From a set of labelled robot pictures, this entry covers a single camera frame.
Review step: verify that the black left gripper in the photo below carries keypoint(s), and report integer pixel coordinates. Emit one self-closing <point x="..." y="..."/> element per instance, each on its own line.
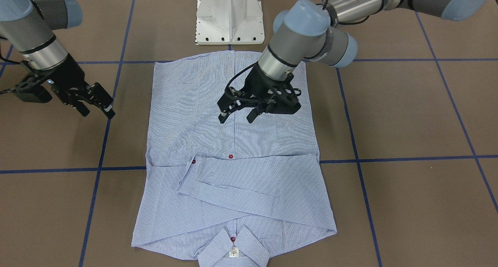
<point x="258" y="81"/>

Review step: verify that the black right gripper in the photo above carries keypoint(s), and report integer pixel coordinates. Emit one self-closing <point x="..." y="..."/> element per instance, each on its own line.
<point x="71" y="75"/>

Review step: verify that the blue striped button shirt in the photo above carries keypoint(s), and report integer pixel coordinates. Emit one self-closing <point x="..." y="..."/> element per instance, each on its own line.
<point x="233" y="194"/>

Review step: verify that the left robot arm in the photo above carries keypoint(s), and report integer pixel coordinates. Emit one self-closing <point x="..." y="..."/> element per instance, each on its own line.
<point x="309" y="32"/>

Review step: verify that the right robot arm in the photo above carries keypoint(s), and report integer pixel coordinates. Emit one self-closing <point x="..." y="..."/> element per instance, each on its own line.
<point x="29" y="26"/>

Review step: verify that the brown table mat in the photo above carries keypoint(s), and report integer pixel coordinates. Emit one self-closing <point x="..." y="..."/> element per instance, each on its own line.
<point x="407" y="135"/>

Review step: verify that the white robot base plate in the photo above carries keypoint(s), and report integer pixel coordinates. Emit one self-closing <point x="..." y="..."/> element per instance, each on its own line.
<point x="229" y="22"/>

